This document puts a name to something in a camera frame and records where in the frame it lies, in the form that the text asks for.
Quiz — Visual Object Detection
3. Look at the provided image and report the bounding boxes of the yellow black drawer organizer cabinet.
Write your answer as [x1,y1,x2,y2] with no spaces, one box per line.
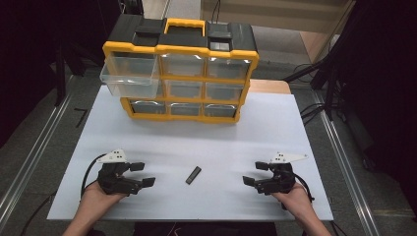
[102,14,260,125]

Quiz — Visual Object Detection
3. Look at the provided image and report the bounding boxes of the wooden table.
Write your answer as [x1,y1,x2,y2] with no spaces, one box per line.
[248,79,292,95]

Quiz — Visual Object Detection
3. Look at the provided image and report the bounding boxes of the white table board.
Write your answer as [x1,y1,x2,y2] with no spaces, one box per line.
[46,84,334,222]

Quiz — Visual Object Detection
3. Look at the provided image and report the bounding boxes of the grid of clear closed drawers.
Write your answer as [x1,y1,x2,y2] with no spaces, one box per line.
[129,53,252,118]

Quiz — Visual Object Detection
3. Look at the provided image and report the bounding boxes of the single pulled clear plastic drawer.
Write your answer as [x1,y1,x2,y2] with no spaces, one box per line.
[98,52,160,99]

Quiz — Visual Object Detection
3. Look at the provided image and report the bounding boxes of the black usb stick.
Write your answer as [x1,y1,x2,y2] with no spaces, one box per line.
[185,165,203,186]

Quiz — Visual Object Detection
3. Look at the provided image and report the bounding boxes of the hand-held gripper black cable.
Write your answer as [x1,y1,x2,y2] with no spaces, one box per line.
[80,153,107,201]
[293,173,316,210]

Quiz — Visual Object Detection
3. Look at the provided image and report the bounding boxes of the thin black hanging cable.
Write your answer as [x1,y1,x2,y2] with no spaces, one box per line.
[210,0,221,24]

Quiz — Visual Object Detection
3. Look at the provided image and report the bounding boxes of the left hand-held gripper black cable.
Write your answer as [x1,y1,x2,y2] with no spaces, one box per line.
[80,153,107,201]

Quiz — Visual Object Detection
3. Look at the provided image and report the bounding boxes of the metal floor rail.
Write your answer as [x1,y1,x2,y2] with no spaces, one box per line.
[0,93,73,229]
[312,90,382,236]

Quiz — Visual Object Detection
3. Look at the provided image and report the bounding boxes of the person's right hand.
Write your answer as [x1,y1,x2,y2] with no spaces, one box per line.
[270,182,315,216]

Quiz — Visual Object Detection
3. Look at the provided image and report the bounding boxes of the black floor cable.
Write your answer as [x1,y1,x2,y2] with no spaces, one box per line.
[19,192,57,236]

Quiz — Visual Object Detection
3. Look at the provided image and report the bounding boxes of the right hand-held gripper black cable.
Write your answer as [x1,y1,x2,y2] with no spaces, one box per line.
[293,173,316,210]

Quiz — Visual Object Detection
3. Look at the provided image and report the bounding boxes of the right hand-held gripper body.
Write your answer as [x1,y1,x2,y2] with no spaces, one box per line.
[255,151,309,195]

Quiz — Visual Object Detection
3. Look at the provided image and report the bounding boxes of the person's left hand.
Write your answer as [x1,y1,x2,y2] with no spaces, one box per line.
[80,181,129,214]

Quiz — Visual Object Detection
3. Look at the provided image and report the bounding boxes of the black floor cables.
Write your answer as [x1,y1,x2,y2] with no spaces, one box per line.
[298,101,345,127]

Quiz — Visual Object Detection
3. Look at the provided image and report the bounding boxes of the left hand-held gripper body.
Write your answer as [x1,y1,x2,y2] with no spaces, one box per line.
[95,148,146,197]

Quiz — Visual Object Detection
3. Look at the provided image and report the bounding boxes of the person's dark clothing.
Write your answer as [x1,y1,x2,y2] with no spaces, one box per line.
[132,221,278,236]

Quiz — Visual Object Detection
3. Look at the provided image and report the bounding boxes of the black metal stand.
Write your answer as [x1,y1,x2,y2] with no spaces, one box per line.
[309,0,358,122]

